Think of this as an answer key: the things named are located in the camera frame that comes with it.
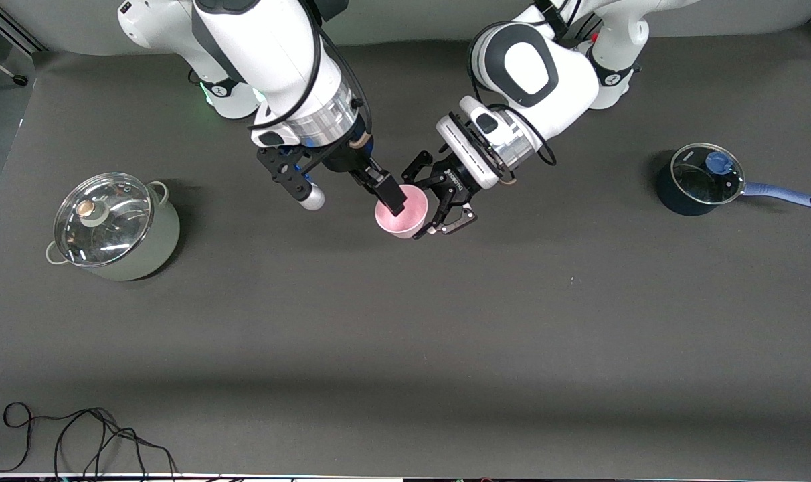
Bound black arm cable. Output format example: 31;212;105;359
248;0;374;136
469;39;557;168

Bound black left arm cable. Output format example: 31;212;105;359
469;39;557;168

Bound pale green cooking pot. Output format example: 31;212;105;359
46;173;181;282

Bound glass pot lid beige knob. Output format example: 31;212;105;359
53;173;154;268

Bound glass saucepan lid blue knob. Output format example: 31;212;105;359
671;143;746;206

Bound loose black cable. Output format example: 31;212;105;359
0;402;180;480

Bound pink plastic cup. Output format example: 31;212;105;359
375;185;430;240

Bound dark blue saucepan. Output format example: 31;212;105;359
656;143;811;216

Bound dark grey table cover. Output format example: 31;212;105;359
0;23;811;477

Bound black left arm base cables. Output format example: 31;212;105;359
566;10;604;42

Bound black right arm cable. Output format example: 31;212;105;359
248;0;374;136

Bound black right camera bracket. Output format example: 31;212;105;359
257;143;313;202

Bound grey aluminium frame rail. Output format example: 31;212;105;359
0;0;46;54

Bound metal stand leg black foot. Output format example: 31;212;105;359
0;48;29;87

